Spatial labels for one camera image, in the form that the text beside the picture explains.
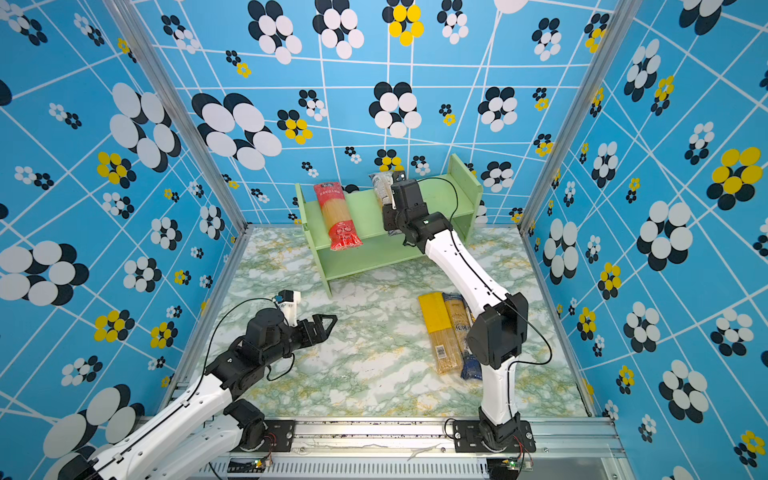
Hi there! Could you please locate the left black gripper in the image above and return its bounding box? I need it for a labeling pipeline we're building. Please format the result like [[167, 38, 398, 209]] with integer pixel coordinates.
[[264, 312, 339, 368]]

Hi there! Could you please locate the clear blue-label spaghetti package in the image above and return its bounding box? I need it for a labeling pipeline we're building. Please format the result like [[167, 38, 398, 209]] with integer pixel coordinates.
[[369, 171, 406, 209]]

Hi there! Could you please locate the red spaghetti package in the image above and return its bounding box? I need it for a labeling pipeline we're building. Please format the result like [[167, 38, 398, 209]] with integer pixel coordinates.
[[314, 182, 362, 251]]

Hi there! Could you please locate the yellow spaghetti package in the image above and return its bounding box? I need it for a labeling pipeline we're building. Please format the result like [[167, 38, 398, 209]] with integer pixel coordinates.
[[418, 292, 463, 375]]

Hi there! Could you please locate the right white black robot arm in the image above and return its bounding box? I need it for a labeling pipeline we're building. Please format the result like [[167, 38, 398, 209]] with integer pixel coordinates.
[[391, 179, 536, 454]]

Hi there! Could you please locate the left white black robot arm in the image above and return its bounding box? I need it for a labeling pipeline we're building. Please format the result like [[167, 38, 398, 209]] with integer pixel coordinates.
[[57, 307, 338, 479]]

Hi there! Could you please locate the green two-tier wooden shelf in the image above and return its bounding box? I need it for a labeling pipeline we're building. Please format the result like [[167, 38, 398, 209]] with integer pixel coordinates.
[[296, 154, 483, 297]]

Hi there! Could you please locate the left green circuit board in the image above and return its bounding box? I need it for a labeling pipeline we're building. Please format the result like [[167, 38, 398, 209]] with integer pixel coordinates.
[[227, 457, 273, 475]]

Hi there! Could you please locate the green circuit board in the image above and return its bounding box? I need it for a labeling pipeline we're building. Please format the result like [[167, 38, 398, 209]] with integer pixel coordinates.
[[227, 457, 273, 475], [486, 458, 525, 480]]

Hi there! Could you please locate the right green circuit board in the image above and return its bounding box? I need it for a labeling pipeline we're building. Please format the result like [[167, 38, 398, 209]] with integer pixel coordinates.
[[486, 458, 525, 480]]

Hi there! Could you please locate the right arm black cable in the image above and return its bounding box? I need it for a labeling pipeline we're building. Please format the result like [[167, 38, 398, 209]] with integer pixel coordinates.
[[416, 175, 554, 421]]

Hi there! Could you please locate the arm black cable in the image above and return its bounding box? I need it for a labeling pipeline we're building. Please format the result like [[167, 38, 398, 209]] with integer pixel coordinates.
[[416, 175, 554, 421], [185, 296, 295, 415]]

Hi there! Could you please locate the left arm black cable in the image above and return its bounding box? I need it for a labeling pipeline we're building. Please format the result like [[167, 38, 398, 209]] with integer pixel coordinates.
[[185, 296, 295, 415]]

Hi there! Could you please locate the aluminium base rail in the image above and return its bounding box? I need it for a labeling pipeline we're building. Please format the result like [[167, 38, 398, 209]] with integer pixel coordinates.
[[113, 415, 637, 480]]

